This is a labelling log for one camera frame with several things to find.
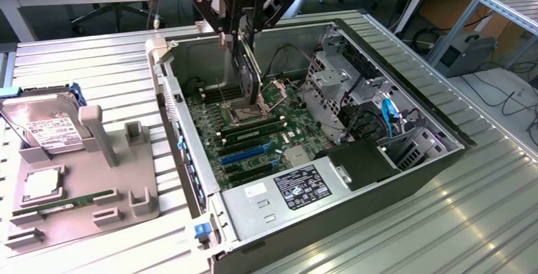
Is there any silver CPU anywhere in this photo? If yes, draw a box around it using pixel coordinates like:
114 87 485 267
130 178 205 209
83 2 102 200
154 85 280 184
22 169 62 201

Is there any silver power supply unit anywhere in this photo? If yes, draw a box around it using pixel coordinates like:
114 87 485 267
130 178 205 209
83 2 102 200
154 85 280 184
220 156 352 244

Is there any aluminium frame table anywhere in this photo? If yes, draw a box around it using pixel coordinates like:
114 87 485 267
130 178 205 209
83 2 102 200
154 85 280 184
425 0 538 76

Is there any silver perforated drive cage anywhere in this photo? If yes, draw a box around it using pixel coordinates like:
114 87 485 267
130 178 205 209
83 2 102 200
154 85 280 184
304 30 403 144

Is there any grey machine with handle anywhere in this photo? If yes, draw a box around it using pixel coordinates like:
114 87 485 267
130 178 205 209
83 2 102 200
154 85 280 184
436 33 500 79

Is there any black slanted pole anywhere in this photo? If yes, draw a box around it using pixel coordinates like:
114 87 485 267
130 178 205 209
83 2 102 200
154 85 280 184
393 0 445 37

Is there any black plastic shroud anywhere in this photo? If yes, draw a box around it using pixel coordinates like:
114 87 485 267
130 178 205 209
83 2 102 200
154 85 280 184
325 137 399 192

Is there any thin metal locking lever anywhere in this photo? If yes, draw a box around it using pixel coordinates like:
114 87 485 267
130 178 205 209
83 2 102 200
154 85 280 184
214 77 230 106

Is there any metal socket cover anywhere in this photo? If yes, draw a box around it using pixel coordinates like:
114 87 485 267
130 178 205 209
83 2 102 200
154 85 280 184
258 77 296 110

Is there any silver chipset heat sink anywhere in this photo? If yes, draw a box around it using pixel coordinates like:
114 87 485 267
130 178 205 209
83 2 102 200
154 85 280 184
282 146 314 167

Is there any black fan graphics card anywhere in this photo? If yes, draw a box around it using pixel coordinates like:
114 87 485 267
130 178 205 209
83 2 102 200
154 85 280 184
225 33 264 106

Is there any black hanging robot cable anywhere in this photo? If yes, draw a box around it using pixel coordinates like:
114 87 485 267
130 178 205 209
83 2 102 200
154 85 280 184
146 0 165 30

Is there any blue expansion slot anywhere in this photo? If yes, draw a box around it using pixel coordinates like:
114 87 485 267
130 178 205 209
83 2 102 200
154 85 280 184
220 146 270 166

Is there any open black PC case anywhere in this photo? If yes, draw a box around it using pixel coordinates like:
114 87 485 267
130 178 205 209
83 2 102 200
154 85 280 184
144 9 477 274

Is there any silver disk bay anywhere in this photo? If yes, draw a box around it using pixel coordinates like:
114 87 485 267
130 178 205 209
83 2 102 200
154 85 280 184
376 125 461 173

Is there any silver hard disk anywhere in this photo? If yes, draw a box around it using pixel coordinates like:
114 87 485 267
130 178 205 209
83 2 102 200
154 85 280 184
0 93 93 155

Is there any grey plastic parts rack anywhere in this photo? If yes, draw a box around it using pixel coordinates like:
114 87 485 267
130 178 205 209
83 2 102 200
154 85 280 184
1 103 162 259

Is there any black RAM slot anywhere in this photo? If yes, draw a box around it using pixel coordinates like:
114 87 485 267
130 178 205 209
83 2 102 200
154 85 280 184
200 86 234 97
204 93 236 104
201 89 234 100
198 83 234 94

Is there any green motherboard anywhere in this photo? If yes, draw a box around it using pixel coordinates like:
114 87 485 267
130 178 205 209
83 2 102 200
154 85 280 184
184 77 337 191

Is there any green RAM stick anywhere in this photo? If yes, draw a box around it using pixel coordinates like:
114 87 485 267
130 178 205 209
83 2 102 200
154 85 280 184
220 119 286 138
10 191 105 218

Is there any blue wire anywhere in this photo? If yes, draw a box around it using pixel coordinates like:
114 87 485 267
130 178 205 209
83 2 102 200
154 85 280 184
380 97 400 139

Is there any black wire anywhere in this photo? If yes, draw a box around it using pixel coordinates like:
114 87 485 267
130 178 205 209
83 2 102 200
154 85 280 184
264 43 314 81

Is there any CPU socket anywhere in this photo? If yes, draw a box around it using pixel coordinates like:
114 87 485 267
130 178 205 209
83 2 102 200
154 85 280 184
220 96 269 127

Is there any blue disk caddy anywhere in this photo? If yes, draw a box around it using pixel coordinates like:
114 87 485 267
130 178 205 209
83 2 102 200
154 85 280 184
0 80 87 108

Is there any blue plastic case latch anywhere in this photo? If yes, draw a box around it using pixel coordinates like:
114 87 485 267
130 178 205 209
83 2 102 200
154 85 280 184
193 222 212 241

